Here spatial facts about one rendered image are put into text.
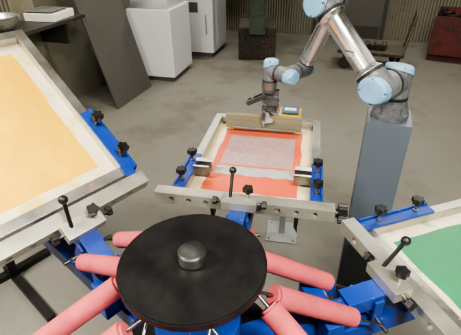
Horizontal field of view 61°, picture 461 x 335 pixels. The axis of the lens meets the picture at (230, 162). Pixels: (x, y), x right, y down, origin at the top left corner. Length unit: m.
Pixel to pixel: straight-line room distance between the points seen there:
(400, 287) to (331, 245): 1.70
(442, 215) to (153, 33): 4.64
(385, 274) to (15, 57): 1.56
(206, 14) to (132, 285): 6.09
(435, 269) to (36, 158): 1.39
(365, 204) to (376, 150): 0.29
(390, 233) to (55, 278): 2.07
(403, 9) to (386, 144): 6.57
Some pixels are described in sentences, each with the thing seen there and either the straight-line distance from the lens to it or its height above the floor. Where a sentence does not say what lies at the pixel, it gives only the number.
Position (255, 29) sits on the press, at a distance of 6.47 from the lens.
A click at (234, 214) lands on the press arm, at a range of 1.38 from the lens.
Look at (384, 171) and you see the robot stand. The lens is 1.85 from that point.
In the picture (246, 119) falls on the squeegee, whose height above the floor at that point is 1.03.
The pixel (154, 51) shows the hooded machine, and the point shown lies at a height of 0.44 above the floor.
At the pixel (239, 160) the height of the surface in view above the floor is 0.95.
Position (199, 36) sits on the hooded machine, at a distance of 6.81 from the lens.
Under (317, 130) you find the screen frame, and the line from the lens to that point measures 2.10.
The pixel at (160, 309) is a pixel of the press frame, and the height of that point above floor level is 1.32.
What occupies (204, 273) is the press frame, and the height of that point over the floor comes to 1.32.
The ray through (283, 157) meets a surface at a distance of 1.89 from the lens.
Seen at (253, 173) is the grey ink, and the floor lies 0.96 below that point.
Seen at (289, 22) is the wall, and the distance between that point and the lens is 8.45.
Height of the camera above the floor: 1.91
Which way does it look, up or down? 31 degrees down
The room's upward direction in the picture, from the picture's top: 1 degrees counter-clockwise
